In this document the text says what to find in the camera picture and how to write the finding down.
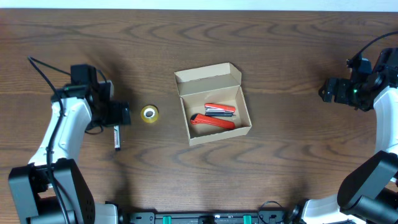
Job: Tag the red black stapler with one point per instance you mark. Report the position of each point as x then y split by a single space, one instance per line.
212 109

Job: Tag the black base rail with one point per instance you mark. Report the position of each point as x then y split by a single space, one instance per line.
272 216

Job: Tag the black marker pen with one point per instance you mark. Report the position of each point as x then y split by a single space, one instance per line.
117 138

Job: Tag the yellow tape roll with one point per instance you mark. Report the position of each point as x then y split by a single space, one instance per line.
149 114

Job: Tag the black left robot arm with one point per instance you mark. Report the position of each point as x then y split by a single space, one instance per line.
51 188

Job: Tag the orange utility knife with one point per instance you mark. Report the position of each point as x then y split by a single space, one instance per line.
203 119

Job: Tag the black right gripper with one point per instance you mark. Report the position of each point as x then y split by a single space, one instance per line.
329 90

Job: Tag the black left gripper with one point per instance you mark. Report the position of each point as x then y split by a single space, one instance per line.
119 113

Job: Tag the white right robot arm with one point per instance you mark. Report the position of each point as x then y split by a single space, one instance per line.
363 196

